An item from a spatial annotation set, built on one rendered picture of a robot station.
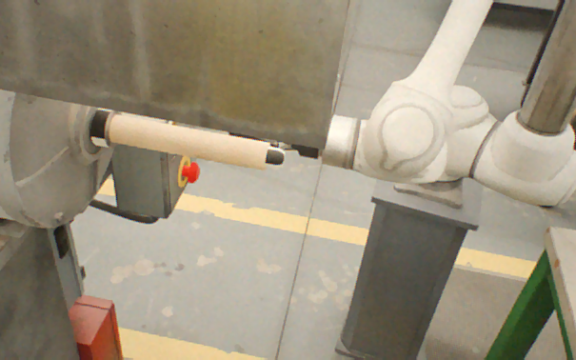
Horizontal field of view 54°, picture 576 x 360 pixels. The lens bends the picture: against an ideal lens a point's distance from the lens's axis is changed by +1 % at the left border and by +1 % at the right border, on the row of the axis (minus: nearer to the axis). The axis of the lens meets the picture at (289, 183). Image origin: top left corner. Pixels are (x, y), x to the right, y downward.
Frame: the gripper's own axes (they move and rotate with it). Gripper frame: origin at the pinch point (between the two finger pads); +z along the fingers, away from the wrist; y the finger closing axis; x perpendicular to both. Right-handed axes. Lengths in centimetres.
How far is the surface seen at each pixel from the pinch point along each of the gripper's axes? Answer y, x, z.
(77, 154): -35.9, 16.8, 4.7
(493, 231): 108, -107, -94
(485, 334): 52, -107, -85
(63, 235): -15.1, -21.4, 23.8
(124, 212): -10.5, -17.2, 13.6
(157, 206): -12.5, -11.9, 6.1
